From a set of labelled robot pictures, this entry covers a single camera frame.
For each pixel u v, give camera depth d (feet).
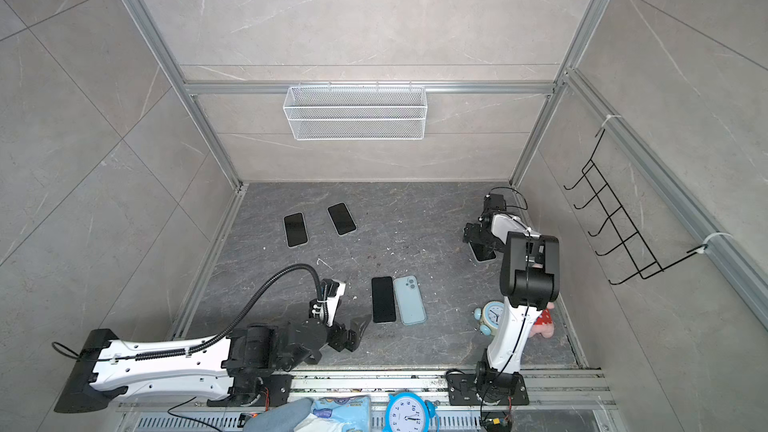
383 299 2.92
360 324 1.95
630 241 2.02
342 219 3.53
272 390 2.40
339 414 2.14
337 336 1.94
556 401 2.45
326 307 1.90
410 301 2.90
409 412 2.26
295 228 3.42
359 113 3.30
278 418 2.21
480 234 3.04
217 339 1.58
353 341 1.99
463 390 2.39
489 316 2.68
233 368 1.59
